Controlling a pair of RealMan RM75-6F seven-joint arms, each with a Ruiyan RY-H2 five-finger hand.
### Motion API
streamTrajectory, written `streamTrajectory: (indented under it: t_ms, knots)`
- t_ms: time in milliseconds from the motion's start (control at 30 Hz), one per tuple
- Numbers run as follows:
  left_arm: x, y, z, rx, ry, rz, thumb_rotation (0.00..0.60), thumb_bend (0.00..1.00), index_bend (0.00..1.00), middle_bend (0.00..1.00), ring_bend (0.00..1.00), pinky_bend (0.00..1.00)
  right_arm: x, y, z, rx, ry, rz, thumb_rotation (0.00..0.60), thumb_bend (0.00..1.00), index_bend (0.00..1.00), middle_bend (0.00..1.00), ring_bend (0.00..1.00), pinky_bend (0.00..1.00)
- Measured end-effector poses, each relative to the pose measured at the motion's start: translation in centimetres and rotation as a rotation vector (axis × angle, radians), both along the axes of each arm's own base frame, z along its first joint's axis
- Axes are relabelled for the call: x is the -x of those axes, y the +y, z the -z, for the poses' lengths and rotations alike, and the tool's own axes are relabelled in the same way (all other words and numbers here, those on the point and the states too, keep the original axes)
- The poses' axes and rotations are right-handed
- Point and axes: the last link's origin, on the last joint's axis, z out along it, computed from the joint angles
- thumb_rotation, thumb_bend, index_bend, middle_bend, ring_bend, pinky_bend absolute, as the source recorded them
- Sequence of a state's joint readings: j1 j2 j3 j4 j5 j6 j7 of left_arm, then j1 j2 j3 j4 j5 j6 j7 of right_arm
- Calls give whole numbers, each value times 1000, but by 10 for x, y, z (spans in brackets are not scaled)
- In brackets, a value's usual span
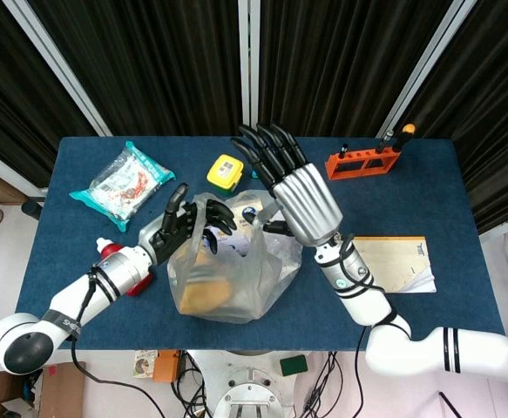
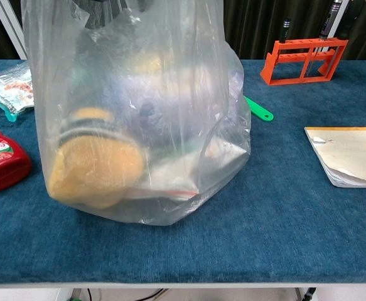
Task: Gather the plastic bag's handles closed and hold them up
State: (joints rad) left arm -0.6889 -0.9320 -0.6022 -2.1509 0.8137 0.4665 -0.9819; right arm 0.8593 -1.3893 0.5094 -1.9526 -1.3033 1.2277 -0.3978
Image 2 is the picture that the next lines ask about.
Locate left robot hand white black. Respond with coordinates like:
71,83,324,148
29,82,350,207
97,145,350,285
74,0,126,30

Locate blue white carton box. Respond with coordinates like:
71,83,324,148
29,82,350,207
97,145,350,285
110,70,244,150

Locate yellow striped plush toy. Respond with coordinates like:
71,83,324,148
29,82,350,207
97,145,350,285
48,107,146,210

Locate clear plastic bag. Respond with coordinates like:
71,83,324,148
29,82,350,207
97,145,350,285
21,0,254,227

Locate clear zip pouch red stripe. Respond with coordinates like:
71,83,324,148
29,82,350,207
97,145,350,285
132,137,250,202

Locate teal white snack package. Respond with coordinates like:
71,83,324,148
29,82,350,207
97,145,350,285
0,60,35,123

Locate red ketchup bottle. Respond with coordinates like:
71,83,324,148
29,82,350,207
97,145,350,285
0,123,33,193

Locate orange tool rack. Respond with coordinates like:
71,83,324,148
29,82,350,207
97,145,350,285
259,37,350,87

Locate short black screwdriver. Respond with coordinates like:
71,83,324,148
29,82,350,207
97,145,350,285
279,18,293,45

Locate black screwdriver silver tip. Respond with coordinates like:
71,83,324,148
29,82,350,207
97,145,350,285
318,0,342,42

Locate blue table cloth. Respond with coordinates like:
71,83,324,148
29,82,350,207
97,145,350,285
0,58,366,285

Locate worn paper notebook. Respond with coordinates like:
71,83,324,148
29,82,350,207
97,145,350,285
304,125,366,189

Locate white frame post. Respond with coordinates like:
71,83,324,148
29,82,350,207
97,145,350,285
329,0,350,41
0,0,28,61

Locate blue hand clapper green handle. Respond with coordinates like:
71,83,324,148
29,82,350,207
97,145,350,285
243,95,275,122

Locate black cable bundle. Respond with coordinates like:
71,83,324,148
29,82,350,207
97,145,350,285
86,287,168,301

